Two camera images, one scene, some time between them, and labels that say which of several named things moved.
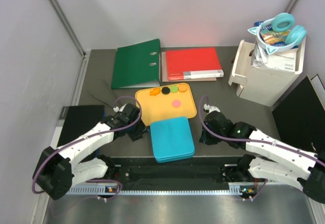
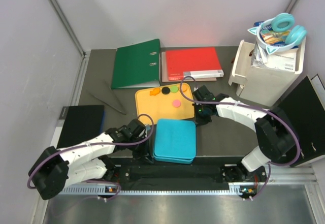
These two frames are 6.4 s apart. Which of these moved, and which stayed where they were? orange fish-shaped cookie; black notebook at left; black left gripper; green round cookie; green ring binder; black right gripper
Moved: black left gripper; black right gripper
Stayed: orange fish-shaped cookie; green round cookie; black notebook at left; green ring binder
